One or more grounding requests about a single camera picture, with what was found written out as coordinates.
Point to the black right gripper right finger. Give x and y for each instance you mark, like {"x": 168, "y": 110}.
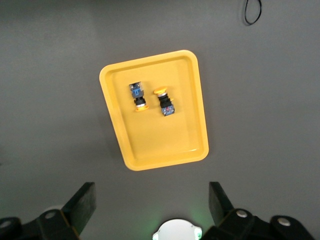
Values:
{"x": 240, "y": 222}

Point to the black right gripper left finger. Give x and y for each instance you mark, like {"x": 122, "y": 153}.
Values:
{"x": 62, "y": 222}

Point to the yellow mushroom push button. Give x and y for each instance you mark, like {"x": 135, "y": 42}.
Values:
{"x": 137, "y": 92}
{"x": 167, "y": 108}

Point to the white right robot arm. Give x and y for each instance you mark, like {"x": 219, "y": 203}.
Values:
{"x": 176, "y": 231}

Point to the yellow plastic tray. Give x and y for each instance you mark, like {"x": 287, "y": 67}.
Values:
{"x": 160, "y": 140}

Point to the dark grey table cloth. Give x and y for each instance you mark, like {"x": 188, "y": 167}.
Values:
{"x": 50, "y": 100}

